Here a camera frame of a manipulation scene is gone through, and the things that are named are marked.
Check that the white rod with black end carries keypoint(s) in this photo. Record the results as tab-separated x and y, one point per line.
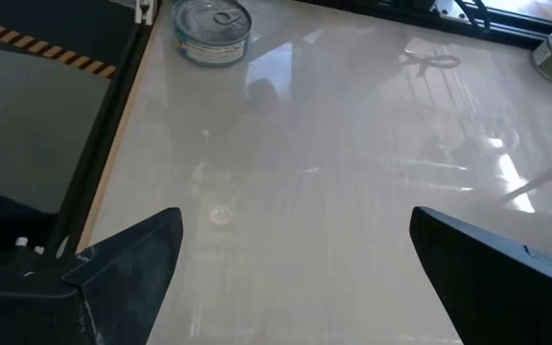
544	178

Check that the white glossy table sheet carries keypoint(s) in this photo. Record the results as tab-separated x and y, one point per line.
305	144

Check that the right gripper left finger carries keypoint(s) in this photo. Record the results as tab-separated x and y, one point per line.
127	287

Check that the teal and yellow labelled can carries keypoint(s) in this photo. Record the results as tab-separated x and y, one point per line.
211	33

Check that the white plastic clip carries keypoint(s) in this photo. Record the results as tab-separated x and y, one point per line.
144	12

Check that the yellow black hazard tape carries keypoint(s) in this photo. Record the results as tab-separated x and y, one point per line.
41	47

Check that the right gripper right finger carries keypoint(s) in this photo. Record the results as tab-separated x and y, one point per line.
496	297

